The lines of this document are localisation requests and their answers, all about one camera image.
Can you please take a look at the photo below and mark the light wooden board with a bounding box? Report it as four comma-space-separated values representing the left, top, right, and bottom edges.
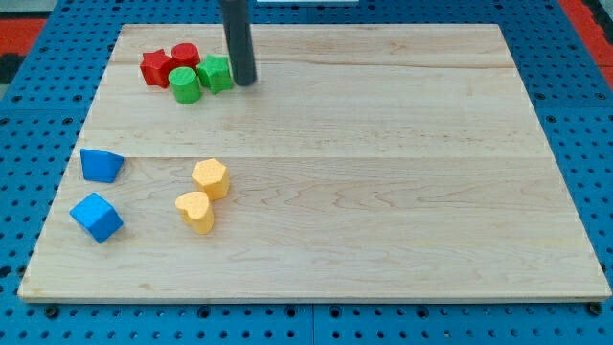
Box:
18, 24, 611, 304

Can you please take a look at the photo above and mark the yellow hexagon block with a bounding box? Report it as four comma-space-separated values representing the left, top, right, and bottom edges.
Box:
192, 158, 230, 200

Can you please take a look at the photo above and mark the yellow heart block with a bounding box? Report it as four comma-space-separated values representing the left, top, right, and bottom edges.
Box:
174, 192, 215, 235

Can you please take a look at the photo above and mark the green star block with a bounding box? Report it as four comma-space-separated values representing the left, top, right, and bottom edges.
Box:
196, 55, 234, 94

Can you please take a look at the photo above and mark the green cylinder block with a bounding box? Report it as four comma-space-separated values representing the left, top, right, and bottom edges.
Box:
169, 66, 201, 104

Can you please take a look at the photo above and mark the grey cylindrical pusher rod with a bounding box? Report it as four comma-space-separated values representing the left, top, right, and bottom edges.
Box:
219, 0, 257, 86

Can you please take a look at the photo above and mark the red cylinder block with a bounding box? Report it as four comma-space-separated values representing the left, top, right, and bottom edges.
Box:
171, 42, 200, 70

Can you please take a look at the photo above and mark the red star block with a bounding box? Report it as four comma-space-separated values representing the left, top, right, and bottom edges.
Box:
140, 49, 175, 88

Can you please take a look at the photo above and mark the blue triangular block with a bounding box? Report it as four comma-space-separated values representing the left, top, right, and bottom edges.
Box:
80, 149, 125, 183

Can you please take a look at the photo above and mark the blue cube block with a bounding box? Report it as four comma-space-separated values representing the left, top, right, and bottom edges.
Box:
69, 193, 124, 243

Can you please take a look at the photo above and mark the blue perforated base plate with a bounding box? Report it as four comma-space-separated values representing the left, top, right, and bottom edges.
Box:
1, 0, 612, 344

